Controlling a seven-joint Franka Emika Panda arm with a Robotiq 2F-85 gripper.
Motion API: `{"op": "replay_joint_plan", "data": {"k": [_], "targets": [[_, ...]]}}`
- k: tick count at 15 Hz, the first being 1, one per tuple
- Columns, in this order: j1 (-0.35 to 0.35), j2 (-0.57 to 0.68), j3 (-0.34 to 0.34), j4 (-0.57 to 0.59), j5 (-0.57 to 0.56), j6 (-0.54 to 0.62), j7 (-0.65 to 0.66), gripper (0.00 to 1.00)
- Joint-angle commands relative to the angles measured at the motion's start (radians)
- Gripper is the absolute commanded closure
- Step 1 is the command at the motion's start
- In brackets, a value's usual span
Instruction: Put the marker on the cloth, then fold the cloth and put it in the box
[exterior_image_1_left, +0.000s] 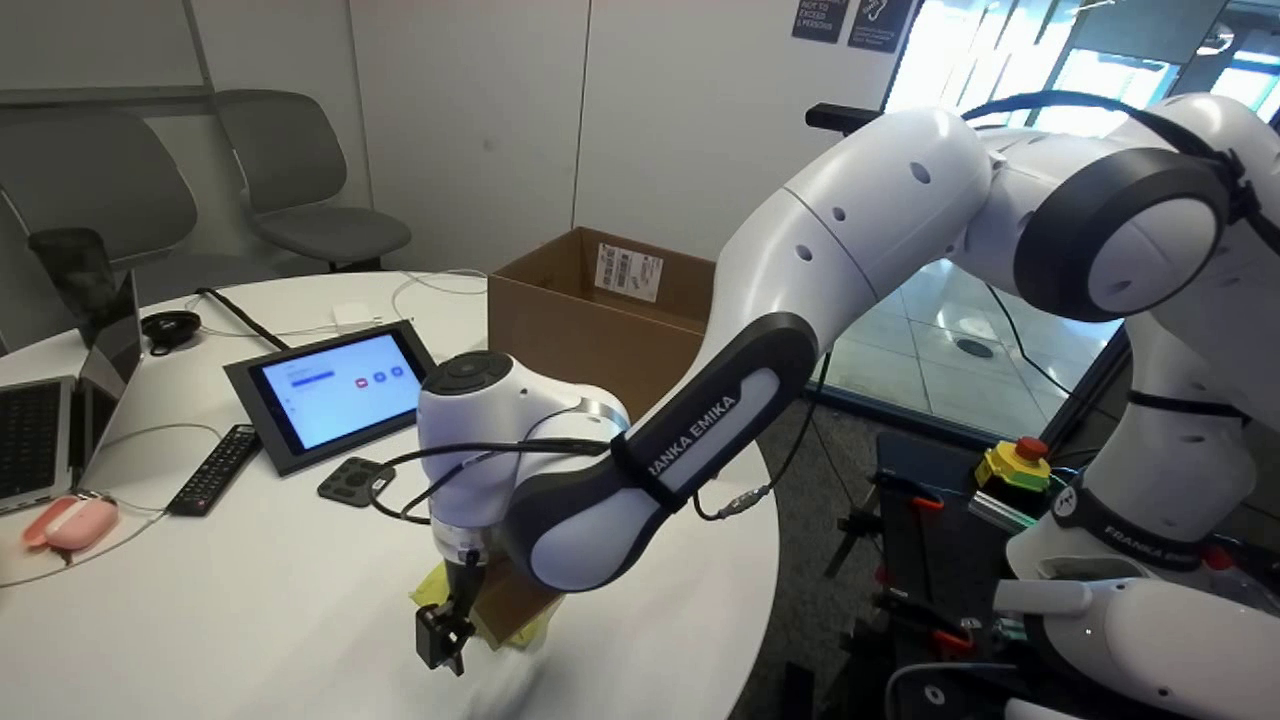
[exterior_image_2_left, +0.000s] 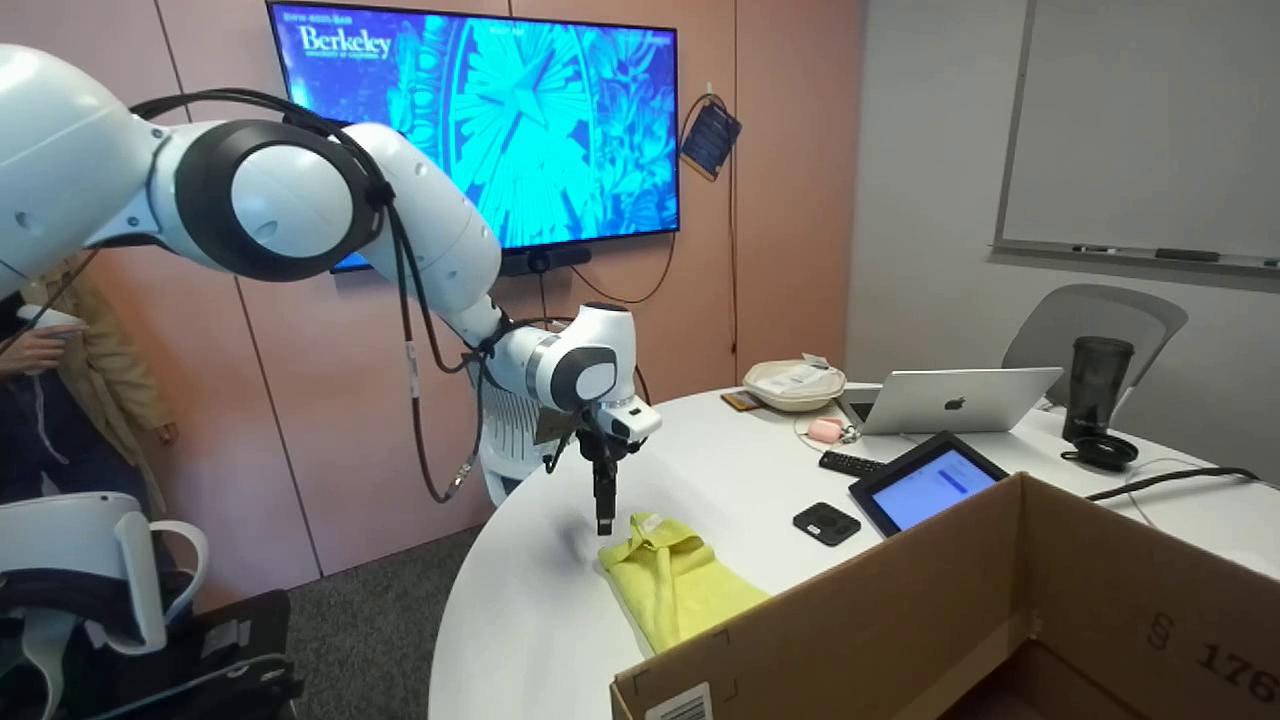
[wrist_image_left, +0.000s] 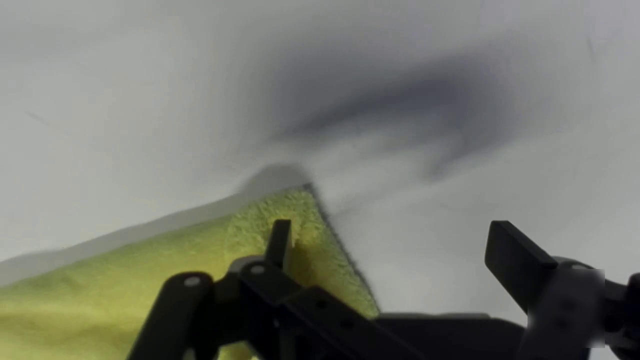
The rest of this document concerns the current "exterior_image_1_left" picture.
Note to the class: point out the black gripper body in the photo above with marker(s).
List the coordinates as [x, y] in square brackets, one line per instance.
[464, 586]

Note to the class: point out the yellow cloth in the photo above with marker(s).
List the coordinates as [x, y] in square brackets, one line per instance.
[431, 586]

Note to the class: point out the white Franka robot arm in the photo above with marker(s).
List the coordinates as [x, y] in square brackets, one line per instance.
[854, 227]

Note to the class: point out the brown cardboard box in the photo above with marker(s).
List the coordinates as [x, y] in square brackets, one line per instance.
[587, 320]

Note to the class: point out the black smartphone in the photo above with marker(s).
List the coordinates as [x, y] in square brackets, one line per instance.
[357, 480]

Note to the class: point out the black tablet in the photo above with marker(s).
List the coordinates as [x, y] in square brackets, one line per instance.
[334, 394]

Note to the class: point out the black remote control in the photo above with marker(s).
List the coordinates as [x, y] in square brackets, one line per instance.
[212, 468]

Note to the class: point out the pink computer mouse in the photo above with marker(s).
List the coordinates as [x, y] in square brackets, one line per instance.
[70, 527]

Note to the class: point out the black round puck device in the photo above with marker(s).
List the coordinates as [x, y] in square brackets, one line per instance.
[169, 331]

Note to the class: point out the silver laptop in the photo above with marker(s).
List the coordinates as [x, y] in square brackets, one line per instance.
[40, 440]

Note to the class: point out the grey office chair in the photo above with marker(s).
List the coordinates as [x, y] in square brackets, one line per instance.
[300, 173]
[92, 185]

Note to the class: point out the red yellow emergency stop button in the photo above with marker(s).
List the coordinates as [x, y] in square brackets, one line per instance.
[1019, 465]

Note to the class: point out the brown wrist camera block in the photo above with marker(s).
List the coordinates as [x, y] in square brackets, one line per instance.
[515, 605]

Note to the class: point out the black robot stand frame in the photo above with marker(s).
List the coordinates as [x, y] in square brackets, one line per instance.
[921, 586]

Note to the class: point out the dark wall poster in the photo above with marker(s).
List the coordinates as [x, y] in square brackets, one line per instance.
[816, 16]
[882, 23]

